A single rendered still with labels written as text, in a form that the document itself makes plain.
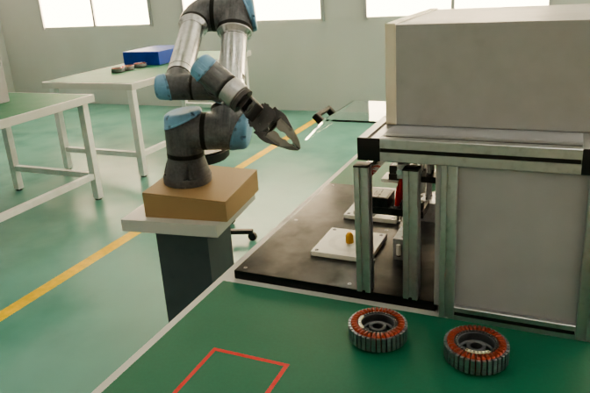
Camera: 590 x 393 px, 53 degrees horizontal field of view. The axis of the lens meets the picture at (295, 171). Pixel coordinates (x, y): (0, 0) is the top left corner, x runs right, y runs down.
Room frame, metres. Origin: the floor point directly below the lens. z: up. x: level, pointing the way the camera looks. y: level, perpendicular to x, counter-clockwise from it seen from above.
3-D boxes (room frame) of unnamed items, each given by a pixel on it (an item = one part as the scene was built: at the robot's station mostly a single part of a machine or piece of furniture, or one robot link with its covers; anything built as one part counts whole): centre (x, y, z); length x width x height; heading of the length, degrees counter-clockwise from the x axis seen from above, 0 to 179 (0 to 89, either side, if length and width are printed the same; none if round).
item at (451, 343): (0.90, -0.30, 0.77); 0.11 x 0.11 x 0.04
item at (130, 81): (5.44, 1.17, 0.38); 1.90 x 0.90 x 0.75; 155
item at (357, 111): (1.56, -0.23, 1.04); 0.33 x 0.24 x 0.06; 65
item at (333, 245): (1.35, -0.12, 0.78); 0.15 x 0.15 x 0.01; 65
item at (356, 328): (0.98, -0.14, 0.77); 0.11 x 0.11 x 0.04
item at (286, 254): (1.45, -0.19, 0.76); 0.64 x 0.47 x 0.02; 155
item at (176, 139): (1.78, 0.33, 0.99); 0.13 x 0.12 x 0.14; 86
